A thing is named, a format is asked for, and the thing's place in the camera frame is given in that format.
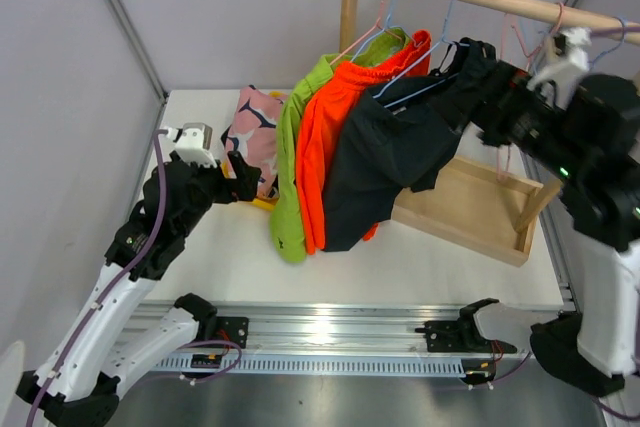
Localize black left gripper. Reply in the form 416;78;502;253
175;151;261;238

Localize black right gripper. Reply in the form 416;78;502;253
426;57;582;177

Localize pink patterned shorts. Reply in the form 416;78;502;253
220;85;289;201

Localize blue wire hanger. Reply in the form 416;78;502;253
335;0;428;87
373;0;456;100
514;14;629;78

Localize orange shorts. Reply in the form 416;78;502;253
295;30;431;255

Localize dark navy shorts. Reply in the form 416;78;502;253
322;38;497;252

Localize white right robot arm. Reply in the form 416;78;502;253
430;62;639;398

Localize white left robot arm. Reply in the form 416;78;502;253
16;151;260;426

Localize lime green shorts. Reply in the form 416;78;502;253
269;26;414;266

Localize wooden tray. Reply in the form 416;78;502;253
391;156;542;267

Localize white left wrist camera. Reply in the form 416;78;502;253
166;122;219;168

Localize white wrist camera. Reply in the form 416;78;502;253
166;122;219;168
526;27;591;104

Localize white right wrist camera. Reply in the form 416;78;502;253
526;27;591;104

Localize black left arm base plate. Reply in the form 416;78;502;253
214;316;250;348

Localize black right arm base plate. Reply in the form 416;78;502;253
414;317;517;354

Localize aluminium mounting rail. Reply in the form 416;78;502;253
146;298;579;386

